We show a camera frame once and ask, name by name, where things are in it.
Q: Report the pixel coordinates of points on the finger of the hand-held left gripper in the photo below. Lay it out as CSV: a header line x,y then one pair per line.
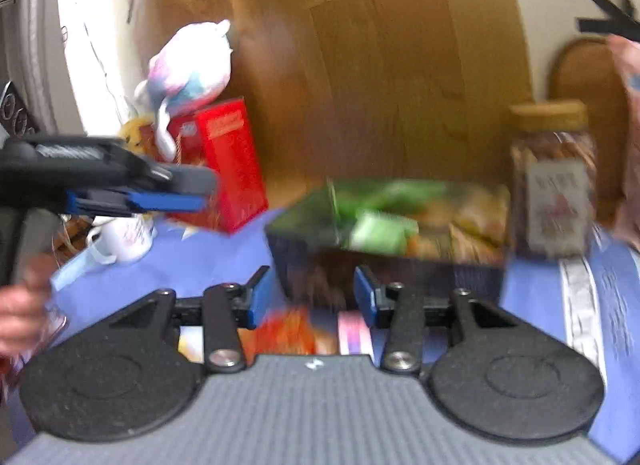
x,y
150,204

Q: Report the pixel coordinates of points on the yellow duck toy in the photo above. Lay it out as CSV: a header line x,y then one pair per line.
x,y
135,135

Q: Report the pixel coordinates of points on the black tape strip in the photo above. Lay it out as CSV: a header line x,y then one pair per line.
x,y
131,5
600,26
605,0

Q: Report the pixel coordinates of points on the pink snack packet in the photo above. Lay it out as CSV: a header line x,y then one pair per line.
x,y
352,335

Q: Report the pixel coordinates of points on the blue printed bedsheet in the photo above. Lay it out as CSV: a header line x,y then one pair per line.
x,y
200,255

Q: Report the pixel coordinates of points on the orange snack packet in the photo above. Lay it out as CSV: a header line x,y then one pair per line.
x,y
290,335

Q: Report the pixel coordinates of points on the red gift bag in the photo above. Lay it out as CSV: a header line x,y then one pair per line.
x,y
230,170

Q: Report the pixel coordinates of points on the pink twisted snack bag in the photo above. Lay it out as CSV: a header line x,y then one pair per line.
x,y
630,145

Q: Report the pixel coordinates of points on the nut jar with gold lid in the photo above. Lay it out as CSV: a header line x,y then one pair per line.
x,y
552,185

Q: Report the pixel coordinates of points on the light green snack packet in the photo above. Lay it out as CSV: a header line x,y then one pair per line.
x,y
385,234

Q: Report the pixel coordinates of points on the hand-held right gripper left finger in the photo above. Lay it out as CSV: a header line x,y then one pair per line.
x,y
260,297

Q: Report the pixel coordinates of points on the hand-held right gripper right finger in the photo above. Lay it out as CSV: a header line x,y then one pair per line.
x,y
364,295

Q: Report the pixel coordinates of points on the dark appliance with knobs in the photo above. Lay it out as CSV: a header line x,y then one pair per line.
x,y
15,110

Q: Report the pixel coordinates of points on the wood-grain wall panel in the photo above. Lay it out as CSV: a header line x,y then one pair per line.
x,y
375,70

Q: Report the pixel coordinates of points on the dark green snack packet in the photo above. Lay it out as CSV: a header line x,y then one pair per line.
x,y
385,192

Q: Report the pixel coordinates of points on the yellow white snack packet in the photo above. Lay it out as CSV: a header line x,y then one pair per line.
x,y
191,345

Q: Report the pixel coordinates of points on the black cardboard box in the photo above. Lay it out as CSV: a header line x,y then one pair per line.
x,y
320,260

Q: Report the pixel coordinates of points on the white cup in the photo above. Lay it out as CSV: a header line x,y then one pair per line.
x,y
127,240

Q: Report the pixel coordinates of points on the pastel plush toy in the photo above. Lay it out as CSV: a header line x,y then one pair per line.
x,y
187,70

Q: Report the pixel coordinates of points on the person's left hand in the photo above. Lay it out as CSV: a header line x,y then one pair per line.
x,y
20,315

